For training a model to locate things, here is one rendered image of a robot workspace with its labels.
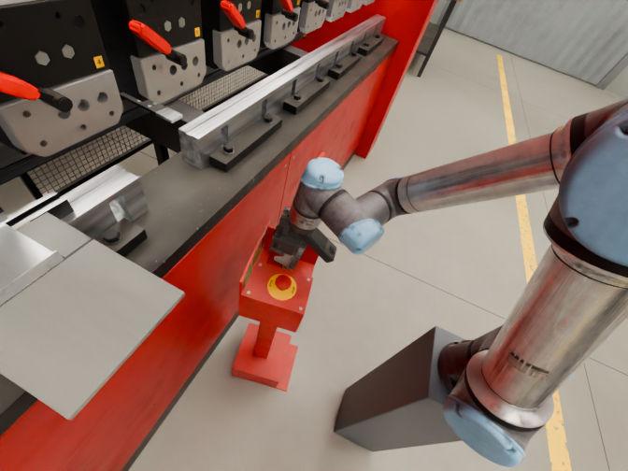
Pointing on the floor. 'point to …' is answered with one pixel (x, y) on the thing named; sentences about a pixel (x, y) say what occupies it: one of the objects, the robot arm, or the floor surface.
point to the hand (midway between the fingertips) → (292, 265)
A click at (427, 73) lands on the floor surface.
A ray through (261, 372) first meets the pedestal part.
